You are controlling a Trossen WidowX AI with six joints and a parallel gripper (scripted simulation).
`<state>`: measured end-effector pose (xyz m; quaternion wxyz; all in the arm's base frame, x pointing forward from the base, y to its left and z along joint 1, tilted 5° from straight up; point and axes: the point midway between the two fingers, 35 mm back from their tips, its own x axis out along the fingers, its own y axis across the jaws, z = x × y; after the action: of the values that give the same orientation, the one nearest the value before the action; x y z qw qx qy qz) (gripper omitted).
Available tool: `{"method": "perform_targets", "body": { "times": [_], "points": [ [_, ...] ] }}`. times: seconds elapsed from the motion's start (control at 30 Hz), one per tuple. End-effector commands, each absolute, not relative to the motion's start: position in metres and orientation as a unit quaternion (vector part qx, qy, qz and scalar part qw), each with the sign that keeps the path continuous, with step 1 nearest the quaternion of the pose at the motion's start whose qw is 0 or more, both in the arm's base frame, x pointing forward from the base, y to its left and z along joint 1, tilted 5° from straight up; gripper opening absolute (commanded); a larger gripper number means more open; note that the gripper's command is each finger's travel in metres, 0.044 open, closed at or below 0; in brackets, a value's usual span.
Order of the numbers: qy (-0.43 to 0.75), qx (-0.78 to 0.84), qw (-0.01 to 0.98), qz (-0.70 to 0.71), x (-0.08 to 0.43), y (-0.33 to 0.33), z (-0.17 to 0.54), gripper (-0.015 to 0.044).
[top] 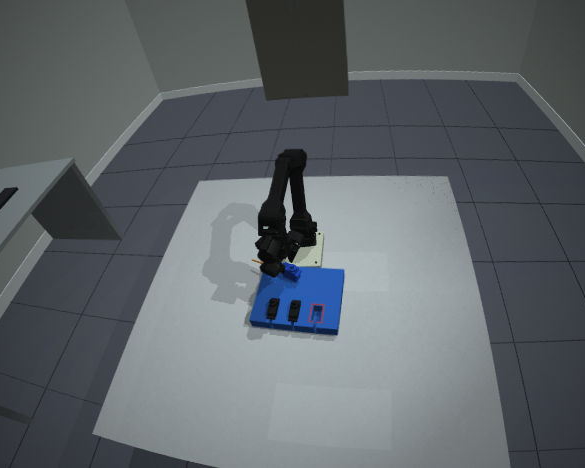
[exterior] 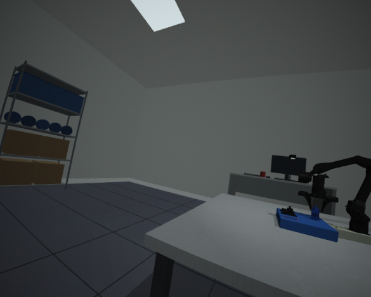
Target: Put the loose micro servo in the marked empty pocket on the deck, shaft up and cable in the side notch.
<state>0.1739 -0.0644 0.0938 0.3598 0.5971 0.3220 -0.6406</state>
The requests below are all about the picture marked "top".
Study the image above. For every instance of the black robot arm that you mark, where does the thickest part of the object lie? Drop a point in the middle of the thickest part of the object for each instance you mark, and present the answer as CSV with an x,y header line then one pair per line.
x,y
288,165

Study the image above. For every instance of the blue micro servo with orange cable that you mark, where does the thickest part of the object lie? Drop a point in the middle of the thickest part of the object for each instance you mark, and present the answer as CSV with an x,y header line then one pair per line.
x,y
291,271

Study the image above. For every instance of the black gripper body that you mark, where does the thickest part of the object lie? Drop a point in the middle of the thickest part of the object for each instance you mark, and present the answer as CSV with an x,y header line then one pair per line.
x,y
274,269

